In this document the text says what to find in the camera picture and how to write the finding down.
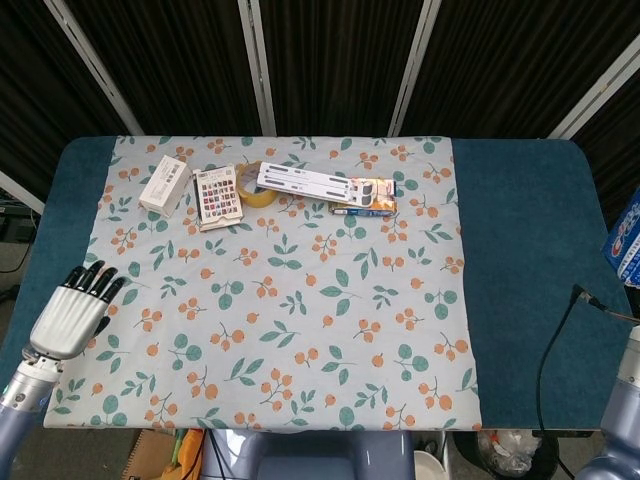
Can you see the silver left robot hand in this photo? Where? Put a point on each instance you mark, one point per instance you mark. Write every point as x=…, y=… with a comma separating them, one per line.
x=65, y=320

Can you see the blue white carton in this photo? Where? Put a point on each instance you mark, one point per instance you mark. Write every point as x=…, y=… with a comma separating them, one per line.
x=625, y=240

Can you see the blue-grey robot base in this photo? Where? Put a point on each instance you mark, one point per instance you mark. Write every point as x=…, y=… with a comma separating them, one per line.
x=310, y=455

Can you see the white cardboard box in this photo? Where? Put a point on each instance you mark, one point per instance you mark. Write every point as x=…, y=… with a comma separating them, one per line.
x=162, y=187

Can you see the orange blue packaged item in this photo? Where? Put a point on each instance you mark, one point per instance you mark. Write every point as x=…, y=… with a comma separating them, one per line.
x=385, y=192

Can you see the orange yellow bag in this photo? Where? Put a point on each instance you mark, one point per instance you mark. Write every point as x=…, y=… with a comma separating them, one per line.
x=187, y=455

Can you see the stamp-print card pack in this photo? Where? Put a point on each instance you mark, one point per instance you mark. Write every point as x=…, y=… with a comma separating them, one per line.
x=217, y=200

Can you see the yellow packing tape roll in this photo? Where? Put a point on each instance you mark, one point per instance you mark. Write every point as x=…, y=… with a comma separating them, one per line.
x=250, y=195

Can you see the dark ribbed screen panel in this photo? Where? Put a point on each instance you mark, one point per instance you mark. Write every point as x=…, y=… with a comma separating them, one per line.
x=500, y=65
x=175, y=65
x=340, y=65
x=30, y=90

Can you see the floral orange-berry tablecloth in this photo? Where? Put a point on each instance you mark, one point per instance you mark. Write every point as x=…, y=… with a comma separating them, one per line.
x=310, y=360

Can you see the white folding laptop stand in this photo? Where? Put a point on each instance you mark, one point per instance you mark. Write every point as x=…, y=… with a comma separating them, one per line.
x=300, y=180

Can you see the white bucket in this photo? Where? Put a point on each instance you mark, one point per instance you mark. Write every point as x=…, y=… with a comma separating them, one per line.
x=430, y=467

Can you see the black bin with plastic bag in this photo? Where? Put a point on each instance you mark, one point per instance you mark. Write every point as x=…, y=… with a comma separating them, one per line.
x=505, y=452

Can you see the teal table cover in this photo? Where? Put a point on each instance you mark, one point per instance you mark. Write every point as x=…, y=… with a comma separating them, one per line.
x=525, y=225

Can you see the white screen frame post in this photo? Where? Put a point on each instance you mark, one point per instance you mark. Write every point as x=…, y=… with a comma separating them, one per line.
x=20, y=192
x=257, y=65
x=412, y=65
x=595, y=82
x=95, y=65

